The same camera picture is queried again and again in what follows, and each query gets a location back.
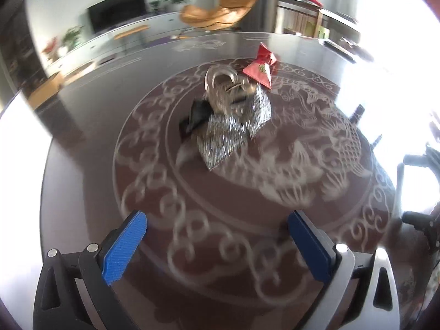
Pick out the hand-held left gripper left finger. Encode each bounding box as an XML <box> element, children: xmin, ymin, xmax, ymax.
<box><xmin>32</xmin><ymin>210</ymin><xmax>148</xmax><ymax>330</ymax></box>

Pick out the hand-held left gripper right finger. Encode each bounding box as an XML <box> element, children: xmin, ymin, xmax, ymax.
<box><xmin>288</xmin><ymin>210</ymin><xmax>401</xmax><ymax>330</ymax></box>

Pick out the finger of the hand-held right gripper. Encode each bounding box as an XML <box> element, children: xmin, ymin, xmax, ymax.
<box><xmin>403</xmin><ymin>155</ymin><xmax>440</xmax><ymax>167</ymax></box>
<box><xmin>401</xmin><ymin>211</ymin><xmax>440</xmax><ymax>244</ymax></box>

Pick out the silver bow hair clip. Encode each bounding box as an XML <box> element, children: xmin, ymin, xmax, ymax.
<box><xmin>177</xmin><ymin>84</ymin><xmax>272</xmax><ymax>172</ymax></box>

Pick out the clear hair claw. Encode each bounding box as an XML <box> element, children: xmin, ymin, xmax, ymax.
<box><xmin>204</xmin><ymin>65</ymin><xmax>257</xmax><ymax>116</ymax></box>

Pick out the dark patterned round desktop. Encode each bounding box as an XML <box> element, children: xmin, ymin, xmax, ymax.
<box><xmin>0</xmin><ymin>31</ymin><xmax>440</xmax><ymax>330</ymax></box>

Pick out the cardboard box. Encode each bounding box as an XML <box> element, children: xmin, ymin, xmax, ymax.
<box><xmin>27</xmin><ymin>72</ymin><xmax>64</xmax><ymax>109</ymax></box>

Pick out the red pouch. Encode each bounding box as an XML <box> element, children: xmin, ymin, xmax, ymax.
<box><xmin>242</xmin><ymin>42</ymin><xmax>277</xmax><ymax>90</ymax></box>

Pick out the wooden bookshelf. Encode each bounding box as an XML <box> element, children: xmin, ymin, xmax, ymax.
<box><xmin>275</xmin><ymin>0</ymin><xmax>361</xmax><ymax>42</ymax></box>

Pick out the white television cabinet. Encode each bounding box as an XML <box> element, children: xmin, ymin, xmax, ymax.
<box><xmin>45</xmin><ymin>11</ymin><xmax>186</xmax><ymax>76</ymax></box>

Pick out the red flower vase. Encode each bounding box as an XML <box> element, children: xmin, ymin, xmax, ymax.
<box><xmin>43</xmin><ymin>38</ymin><xmax>61</xmax><ymax>59</ymax></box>

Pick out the bushy green potted plant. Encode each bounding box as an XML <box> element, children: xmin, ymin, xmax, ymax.
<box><xmin>62</xmin><ymin>26</ymin><xmax>85</xmax><ymax>50</ymax></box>

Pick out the wooden bench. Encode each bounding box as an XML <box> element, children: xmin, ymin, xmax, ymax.
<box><xmin>113</xmin><ymin>24</ymin><xmax>150</xmax><ymax>54</ymax></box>

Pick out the dark display cabinet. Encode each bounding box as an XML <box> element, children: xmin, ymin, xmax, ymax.
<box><xmin>0</xmin><ymin>7</ymin><xmax>45</xmax><ymax>90</ymax></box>

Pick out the flat screen television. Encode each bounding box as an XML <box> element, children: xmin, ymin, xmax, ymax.
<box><xmin>87</xmin><ymin>0</ymin><xmax>148</xmax><ymax>35</ymax></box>

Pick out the orange lounge chair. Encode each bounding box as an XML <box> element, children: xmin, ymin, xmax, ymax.
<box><xmin>180</xmin><ymin>0</ymin><xmax>260</xmax><ymax>31</ymax></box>

